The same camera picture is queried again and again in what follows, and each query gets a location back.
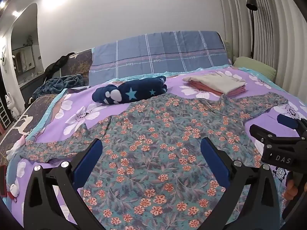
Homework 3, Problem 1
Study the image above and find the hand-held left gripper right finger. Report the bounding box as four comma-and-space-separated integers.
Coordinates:
201, 137, 286, 230

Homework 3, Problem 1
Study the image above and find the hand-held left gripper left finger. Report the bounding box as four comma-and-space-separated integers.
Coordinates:
23, 138, 103, 230

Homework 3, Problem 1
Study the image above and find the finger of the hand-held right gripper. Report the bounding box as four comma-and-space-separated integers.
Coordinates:
249, 124, 307, 147
276, 113, 307, 133

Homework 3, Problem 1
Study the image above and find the teal floral shirt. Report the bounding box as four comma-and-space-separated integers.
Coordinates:
20, 92, 289, 230

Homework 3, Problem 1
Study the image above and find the person's right hand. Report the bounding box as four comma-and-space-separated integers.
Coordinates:
286, 179, 300, 197

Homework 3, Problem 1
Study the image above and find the green pillow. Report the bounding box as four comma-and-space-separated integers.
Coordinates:
233, 56, 277, 78

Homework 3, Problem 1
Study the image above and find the dark deer print sheet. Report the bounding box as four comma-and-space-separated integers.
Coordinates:
0, 48, 93, 173

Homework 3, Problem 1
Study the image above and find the pink folded cloth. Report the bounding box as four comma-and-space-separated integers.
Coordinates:
189, 81, 247, 98

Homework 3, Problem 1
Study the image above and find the white plush toy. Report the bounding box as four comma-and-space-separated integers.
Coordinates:
9, 179, 20, 200
6, 134, 26, 160

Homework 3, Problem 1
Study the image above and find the beige folded cloth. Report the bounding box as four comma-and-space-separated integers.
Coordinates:
183, 71, 246, 94

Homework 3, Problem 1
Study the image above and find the white pleated curtain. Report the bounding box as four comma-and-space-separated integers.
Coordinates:
217, 0, 307, 106

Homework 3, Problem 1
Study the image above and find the navy star print blanket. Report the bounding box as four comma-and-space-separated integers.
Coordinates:
92, 76, 168, 105

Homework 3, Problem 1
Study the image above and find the dark teal fleece blanket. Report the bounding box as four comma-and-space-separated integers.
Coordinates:
32, 74, 85, 100

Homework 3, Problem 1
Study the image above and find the purple floral bedsheet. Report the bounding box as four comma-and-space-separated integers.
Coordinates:
5, 66, 307, 230

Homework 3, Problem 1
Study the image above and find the white ladder shelf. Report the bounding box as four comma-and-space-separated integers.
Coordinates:
0, 101, 10, 128

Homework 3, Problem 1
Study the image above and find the white cat figurine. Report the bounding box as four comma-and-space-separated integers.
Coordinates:
5, 92, 20, 119

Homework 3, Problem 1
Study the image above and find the black garment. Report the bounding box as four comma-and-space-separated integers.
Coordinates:
44, 52, 78, 77

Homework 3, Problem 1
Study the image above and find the blue plaid pillow cover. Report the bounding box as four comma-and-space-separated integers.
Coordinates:
89, 31, 234, 87

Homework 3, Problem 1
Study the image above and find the black floor lamp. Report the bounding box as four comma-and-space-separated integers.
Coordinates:
246, 0, 258, 59

